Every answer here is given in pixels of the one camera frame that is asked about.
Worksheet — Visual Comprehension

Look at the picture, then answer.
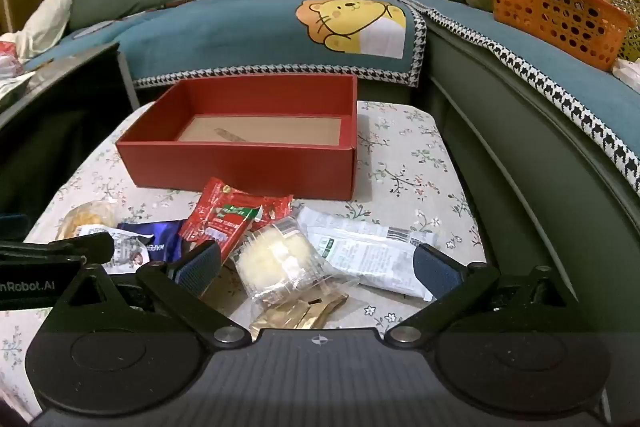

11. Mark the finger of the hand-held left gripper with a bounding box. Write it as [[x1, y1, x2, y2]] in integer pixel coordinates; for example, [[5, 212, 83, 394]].
[[0, 231, 116, 266], [0, 213, 32, 243]]

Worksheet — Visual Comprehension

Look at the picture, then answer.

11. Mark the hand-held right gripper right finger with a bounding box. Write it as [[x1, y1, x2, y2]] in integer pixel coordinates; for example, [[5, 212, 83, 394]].
[[385, 243, 596, 349]]

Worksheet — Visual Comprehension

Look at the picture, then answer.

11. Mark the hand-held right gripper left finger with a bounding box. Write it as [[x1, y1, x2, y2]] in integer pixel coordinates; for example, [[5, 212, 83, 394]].
[[47, 241, 252, 350]]

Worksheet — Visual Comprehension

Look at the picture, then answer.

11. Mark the clear-wrapped round cookie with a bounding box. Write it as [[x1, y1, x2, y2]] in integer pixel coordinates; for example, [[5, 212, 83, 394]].
[[55, 201, 121, 240]]

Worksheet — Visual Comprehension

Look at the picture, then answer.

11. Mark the red packet with green label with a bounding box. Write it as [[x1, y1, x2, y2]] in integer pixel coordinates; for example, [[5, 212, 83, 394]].
[[179, 177, 263, 260]]

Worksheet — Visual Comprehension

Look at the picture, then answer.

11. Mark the blue wafer packet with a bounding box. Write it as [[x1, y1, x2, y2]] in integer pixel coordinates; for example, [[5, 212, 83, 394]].
[[117, 219, 201, 278]]

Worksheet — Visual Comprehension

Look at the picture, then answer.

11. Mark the clear-wrapped white cake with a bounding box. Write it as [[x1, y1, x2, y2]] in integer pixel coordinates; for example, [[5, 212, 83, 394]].
[[231, 217, 361, 308]]

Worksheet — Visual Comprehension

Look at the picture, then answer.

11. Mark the white and green snack packet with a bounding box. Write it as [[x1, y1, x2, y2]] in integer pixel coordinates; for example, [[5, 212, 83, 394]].
[[295, 206, 441, 303]]

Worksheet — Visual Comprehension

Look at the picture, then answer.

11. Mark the red cardboard box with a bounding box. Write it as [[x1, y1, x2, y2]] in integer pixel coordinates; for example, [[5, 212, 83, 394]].
[[115, 74, 359, 202]]

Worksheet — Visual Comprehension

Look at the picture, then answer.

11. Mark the white printed snack packet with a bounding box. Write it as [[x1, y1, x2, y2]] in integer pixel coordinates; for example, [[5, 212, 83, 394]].
[[75, 224, 151, 275]]

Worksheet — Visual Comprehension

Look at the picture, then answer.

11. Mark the gold foil packet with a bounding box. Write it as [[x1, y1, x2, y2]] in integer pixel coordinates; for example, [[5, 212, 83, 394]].
[[248, 292, 350, 340]]

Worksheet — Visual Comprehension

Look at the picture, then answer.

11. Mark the floral tablecloth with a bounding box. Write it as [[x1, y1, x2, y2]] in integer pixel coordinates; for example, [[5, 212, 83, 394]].
[[0, 99, 488, 418]]

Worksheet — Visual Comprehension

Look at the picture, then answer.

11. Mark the dark side table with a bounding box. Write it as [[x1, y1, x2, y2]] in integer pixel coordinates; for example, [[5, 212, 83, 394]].
[[0, 42, 141, 228]]

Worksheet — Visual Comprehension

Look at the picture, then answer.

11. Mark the green sofa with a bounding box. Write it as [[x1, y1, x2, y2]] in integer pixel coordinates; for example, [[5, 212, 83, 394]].
[[22, 0, 640, 323]]

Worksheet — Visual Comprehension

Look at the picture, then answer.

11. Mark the red plastic bag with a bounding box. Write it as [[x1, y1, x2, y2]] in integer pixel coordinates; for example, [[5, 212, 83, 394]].
[[0, 39, 23, 80]]

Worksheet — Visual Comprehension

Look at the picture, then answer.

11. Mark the white cloth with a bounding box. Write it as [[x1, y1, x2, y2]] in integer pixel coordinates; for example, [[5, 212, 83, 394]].
[[10, 0, 76, 60]]

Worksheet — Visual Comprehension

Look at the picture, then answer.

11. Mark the teal lion blanket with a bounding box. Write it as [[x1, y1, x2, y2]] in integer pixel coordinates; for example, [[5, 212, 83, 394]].
[[22, 0, 427, 88]]

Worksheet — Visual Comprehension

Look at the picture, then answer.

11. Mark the teal houndstooth-edged blanket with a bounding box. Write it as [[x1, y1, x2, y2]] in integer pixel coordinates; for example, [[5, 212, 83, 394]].
[[395, 0, 640, 198]]

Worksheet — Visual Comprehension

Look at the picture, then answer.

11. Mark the white paper wrapper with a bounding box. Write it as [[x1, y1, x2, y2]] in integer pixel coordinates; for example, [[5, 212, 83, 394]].
[[612, 59, 640, 95]]

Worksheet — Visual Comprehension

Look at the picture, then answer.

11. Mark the orange plastic basket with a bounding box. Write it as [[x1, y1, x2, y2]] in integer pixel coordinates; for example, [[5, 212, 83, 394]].
[[486, 0, 636, 72]]

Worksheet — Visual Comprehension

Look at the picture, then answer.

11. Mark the yellow plastic basket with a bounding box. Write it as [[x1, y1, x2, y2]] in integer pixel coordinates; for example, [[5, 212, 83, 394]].
[[607, 0, 640, 62]]

